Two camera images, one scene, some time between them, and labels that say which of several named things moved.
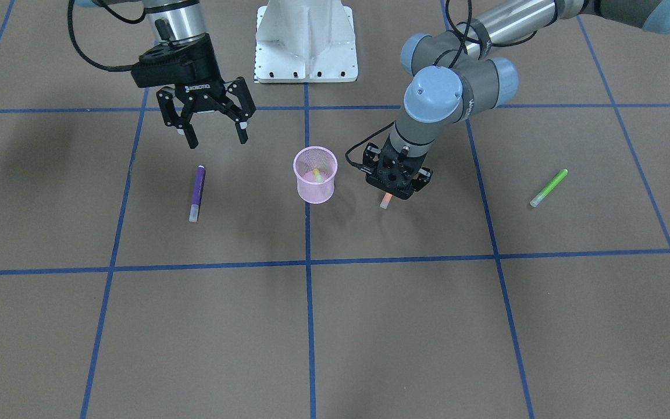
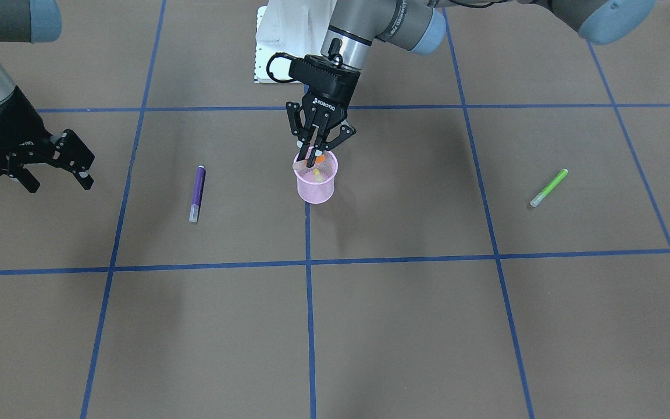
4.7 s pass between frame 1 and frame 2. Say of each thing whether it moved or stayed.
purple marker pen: stayed
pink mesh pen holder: stayed
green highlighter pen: stayed
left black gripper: moved
